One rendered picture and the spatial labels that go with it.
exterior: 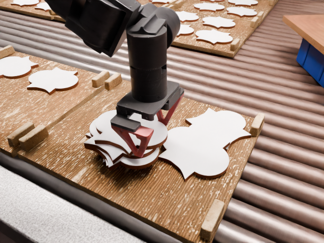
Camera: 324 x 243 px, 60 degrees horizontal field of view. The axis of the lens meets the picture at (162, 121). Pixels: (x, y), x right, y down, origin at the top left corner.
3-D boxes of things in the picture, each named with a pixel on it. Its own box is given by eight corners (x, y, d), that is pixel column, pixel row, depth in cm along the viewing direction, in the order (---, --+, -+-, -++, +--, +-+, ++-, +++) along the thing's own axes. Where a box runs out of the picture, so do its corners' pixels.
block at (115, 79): (109, 91, 75) (108, 82, 73) (104, 89, 76) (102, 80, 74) (123, 81, 79) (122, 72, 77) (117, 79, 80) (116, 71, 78)
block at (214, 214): (209, 243, 41) (211, 232, 40) (198, 236, 42) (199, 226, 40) (223, 212, 45) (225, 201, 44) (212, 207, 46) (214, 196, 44)
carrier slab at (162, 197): (206, 255, 41) (207, 249, 40) (18, 158, 57) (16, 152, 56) (263, 126, 66) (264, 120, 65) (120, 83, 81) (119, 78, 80)
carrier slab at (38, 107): (13, 158, 57) (10, 152, 56) (-97, 105, 72) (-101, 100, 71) (114, 82, 82) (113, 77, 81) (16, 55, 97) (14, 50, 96)
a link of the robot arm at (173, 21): (76, 40, 41) (95, -14, 36) (108, 16, 50) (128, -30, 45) (145, 84, 43) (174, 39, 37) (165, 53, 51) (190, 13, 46)
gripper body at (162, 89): (180, 92, 49) (181, 52, 45) (152, 125, 42) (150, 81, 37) (147, 84, 52) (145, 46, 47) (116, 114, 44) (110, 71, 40)
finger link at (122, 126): (168, 144, 50) (168, 101, 45) (149, 171, 45) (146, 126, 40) (136, 134, 53) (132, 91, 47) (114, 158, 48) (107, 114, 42)
